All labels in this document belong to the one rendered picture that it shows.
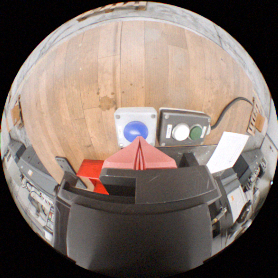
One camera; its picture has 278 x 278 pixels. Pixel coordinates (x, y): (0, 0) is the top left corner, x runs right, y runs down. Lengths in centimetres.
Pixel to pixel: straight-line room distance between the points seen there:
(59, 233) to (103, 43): 43
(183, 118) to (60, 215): 38
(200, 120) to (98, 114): 19
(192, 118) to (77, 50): 26
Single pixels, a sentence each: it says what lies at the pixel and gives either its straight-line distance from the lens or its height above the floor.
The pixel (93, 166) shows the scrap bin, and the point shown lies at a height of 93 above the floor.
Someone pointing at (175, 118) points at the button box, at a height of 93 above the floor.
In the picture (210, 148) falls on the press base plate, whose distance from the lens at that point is 32.
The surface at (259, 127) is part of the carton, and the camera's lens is 343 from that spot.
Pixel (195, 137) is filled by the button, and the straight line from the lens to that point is 19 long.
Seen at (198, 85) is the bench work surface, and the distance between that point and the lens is 21.
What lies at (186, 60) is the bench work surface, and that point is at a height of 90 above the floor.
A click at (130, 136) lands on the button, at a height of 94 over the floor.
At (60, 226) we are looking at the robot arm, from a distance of 32.
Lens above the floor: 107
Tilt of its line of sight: 55 degrees down
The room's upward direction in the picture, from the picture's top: 178 degrees clockwise
